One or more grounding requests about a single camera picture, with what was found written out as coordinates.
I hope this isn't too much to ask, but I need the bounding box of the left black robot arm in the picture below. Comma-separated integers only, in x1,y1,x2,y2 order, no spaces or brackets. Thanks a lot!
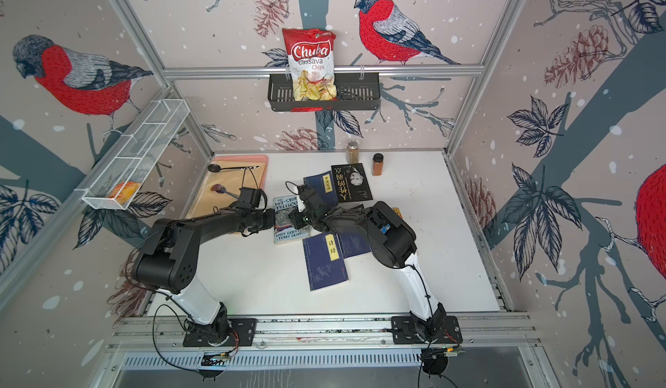
132,187,275,347

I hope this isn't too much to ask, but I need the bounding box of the black cable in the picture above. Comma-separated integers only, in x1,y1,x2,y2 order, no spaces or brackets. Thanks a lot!
284,179,459,388
152,163,269,379

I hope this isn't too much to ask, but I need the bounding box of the yellow treehouse paperback book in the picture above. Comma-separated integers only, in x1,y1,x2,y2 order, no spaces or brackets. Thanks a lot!
392,207,403,219

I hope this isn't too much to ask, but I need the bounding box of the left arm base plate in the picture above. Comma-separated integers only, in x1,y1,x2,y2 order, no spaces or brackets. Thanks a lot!
182,318,257,348

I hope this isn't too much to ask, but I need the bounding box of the purple spoon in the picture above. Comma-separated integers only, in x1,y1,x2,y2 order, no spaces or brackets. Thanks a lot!
211,183,239,200

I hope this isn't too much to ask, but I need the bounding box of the glass jar orange spice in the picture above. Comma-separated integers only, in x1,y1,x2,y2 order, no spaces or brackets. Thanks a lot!
372,153,384,176

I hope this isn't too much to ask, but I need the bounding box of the red cassava chips bag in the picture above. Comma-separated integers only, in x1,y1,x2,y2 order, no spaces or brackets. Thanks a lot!
282,28,338,102

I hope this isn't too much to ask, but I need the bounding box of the black spoon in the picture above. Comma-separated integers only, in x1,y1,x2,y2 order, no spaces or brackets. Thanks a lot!
207,164,259,173

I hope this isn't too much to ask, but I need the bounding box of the left black cable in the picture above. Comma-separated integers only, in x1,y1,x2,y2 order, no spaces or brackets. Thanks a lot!
152,163,269,379

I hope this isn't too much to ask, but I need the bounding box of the upper navy thread-bound book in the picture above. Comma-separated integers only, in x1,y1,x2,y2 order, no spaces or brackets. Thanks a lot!
304,171,338,207

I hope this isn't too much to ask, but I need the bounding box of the grey treehouse paperback book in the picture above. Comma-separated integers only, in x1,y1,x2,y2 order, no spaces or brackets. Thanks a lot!
273,195,311,245

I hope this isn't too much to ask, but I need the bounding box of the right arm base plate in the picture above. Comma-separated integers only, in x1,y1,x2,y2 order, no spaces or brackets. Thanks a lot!
390,316,463,345

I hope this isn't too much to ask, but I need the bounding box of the white wire wall shelf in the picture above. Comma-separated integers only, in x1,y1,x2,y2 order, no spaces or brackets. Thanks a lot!
82,98,190,210

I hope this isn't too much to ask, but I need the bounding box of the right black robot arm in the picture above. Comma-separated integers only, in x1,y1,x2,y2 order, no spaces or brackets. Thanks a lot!
295,185,460,346

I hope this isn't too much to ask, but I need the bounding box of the orange packet in shelf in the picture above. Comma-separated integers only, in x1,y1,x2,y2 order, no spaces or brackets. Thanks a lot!
107,181,142,206

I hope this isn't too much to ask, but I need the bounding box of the right black cable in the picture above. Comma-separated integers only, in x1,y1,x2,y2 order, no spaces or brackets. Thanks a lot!
284,179,459,388

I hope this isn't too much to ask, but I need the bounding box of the glass jar brown spice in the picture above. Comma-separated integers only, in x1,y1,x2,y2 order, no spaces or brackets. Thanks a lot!
346,140,359,164

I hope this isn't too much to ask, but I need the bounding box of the black wall basket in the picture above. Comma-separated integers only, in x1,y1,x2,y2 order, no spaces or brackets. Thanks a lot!
267,72,381,112

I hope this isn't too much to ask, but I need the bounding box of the black Chinese paperback book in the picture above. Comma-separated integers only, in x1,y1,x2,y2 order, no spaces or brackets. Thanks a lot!
331,164,373,204

